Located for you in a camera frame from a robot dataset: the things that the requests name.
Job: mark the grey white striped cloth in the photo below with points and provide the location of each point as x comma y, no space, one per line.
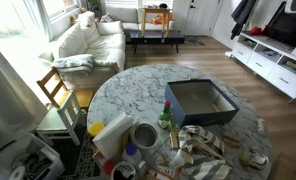
200,155

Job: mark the navy blue open box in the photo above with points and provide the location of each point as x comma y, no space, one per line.
199,102

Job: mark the green bottle red cap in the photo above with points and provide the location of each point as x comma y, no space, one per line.
165,115

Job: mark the black coffee table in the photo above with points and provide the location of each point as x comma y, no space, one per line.
156,37

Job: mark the yellow round lid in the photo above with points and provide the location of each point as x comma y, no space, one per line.
95,128

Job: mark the white bottle blue cap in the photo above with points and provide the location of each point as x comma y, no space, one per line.
132,154

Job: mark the white fabric sofa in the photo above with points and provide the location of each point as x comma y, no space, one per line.
105,41

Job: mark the grey folded blanket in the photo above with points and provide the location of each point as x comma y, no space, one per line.
74,64

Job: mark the wooden side table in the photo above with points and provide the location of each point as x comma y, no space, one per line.
163,13

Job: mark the brown wooden sticks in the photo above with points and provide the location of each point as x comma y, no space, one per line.
230,141

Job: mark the natural wooden chair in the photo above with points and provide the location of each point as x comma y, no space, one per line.
56,91

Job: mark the white wooden chair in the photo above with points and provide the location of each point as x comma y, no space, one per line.
59,123

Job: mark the white plastic jar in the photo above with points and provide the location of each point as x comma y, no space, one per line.
260,126

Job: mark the dark hanging jacket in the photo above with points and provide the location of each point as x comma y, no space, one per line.
240,16

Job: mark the white curtain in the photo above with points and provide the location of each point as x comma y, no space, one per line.
21,111

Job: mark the white plastic storage bin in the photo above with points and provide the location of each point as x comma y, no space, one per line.
30,158

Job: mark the white tv cabinet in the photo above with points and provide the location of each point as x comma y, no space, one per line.
268,58

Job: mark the black television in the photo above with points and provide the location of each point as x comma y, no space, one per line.
282,26

